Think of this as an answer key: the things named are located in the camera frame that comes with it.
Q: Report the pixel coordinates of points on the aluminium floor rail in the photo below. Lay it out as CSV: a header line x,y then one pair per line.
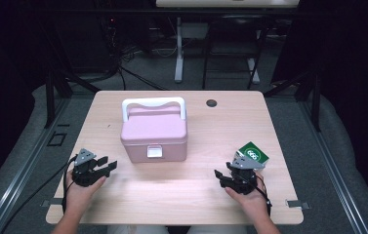
x,y
337,182
15,182

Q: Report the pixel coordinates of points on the grey metal bracket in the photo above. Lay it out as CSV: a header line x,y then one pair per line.
x,y
297,204

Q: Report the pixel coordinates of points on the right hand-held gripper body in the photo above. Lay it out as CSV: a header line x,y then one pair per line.
x,y
245,182

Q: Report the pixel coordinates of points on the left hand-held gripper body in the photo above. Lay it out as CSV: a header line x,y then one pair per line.
x,y
85,172

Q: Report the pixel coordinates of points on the pink storage box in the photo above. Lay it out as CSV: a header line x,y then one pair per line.
x,y
154,130

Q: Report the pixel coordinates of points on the black metal stand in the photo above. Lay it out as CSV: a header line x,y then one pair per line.
x,y
315,97
49,97

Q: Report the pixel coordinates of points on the person's left hand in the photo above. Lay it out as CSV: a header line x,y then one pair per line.
x,y
77,198

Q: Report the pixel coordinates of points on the person's right hand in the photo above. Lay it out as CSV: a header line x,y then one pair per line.
x,y
253,204

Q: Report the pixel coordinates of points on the white desk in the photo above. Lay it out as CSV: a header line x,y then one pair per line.
x,y
224,3

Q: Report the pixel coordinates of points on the black chair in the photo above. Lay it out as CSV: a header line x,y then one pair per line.
x,y
233,39

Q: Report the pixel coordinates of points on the green and white carton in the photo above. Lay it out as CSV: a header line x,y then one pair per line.
x,y
253,151

